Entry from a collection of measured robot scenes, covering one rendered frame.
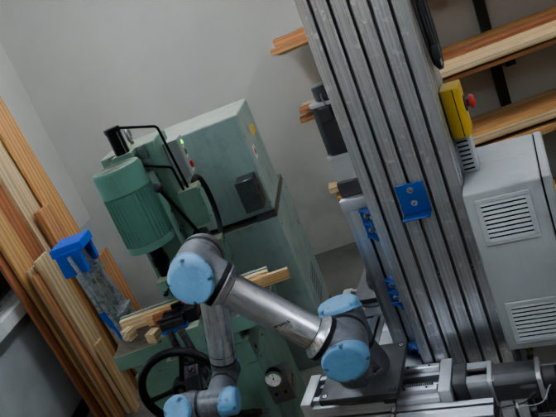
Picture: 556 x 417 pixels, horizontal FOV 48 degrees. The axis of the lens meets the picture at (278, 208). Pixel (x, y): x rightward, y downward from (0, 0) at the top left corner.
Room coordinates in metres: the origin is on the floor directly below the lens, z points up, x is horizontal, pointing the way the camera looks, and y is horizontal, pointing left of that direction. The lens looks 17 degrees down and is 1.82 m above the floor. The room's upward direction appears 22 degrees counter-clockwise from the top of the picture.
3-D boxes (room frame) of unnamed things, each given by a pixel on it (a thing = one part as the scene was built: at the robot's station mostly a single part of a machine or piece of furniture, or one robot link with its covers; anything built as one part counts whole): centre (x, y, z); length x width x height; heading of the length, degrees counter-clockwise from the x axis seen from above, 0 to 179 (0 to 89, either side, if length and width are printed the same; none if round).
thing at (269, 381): (1.90, 0.24, 0.65); 0.06 x 0.04 x 0.08; 82
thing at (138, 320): (2.16, 0.42, 0.92); 0.60 x 0.02 x 0.05; 82
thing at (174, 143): (2.44, 0.28, 1.40); 0.10 x 0.06 x 0.16; 172
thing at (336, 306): (1.49, -0.05, 0.98); 0.13 x 0.12 x 0.14; 168
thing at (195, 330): (1.95, 0.45, 0.91); 0.15 x 0.14 x 0.09; 82
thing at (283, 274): (2.13, 0.33, 0.92); 0.57 x 0.02 x 0.04; 82
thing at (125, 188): (2.15, 0.47, 1.35); 0.18 x 0.18 x 0.31
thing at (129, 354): (2.03, 0.44, 0.87); 0.61 x 0.30 x 0.06; 82
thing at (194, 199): (2.34, 0.29, 1.22); 0.09 x 0.08 x 0.15; 172
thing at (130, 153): (2.28, 0.45, 1.53); 0.08 x 0.08 x 0.17; 82
